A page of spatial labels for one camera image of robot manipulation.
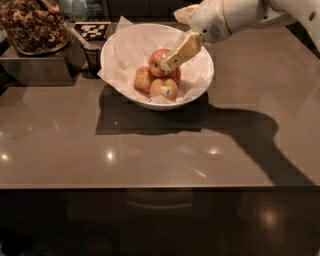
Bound white paper liner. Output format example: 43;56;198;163
97;15;212;105

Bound red top apple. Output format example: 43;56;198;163
148;49;170;78

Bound red back apple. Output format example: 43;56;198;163
168;68;181;84

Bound yellow front apple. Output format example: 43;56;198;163
150;78;178;102

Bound glass jar of snacks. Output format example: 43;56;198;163
0;0;69;56

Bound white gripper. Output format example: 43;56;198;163
160;0;231;72

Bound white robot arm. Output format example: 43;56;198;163
160;0;320;73

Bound black white marker tag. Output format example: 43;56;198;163
73;22;111;40

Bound red apple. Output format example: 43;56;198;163
148;49;170;78
168;68;181;84

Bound yellow left apple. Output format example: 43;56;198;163
134;67;155;94

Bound yellow apple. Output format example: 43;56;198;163
150;78;178;102
134;67;155;94

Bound dark metal box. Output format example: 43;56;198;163
0;39;86;86

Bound white bowl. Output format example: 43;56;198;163
100;23;215;112

